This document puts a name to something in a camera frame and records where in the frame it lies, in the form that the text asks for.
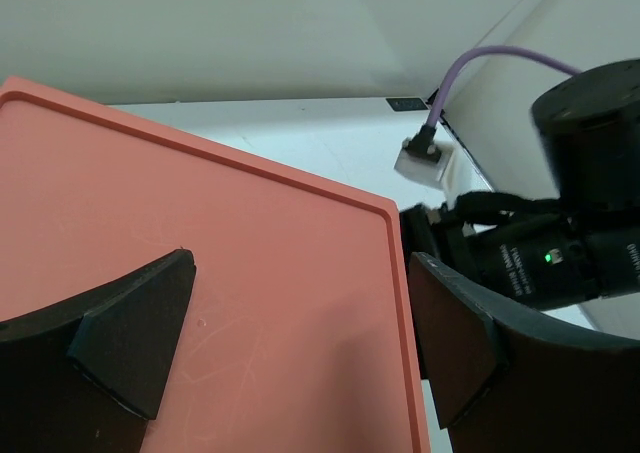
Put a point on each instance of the black table label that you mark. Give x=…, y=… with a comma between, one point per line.
x=407, y=104

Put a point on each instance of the red drawer box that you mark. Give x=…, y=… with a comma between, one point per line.
x=298, y=337

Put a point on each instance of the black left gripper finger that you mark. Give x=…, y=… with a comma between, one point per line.
x=87, y=374

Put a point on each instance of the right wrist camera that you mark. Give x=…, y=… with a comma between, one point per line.
x=427, y=170

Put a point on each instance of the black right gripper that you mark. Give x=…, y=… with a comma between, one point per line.
x=505, y=377

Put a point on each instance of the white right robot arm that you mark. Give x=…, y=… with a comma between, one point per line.
x=583, y=244

